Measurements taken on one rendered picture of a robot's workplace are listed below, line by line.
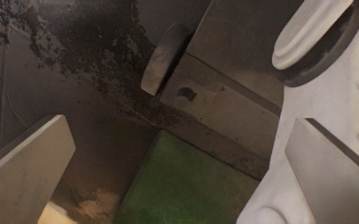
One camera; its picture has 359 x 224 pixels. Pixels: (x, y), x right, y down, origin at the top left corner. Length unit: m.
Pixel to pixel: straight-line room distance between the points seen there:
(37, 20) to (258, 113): 0.80
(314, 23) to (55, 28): 0.78
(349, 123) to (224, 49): 0.31
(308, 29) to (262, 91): 0.23
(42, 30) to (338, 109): 0.89
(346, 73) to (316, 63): 0.04
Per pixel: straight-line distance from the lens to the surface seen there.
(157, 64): 0.48
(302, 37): 0.32
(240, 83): 0.50
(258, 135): 0.55
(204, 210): 0.71
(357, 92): 0.26
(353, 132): 0.23
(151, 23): 0.68
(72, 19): 0.82
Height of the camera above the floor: 0.62
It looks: 54 degrees down
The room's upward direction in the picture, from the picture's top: 156 degrees counter-clockwise
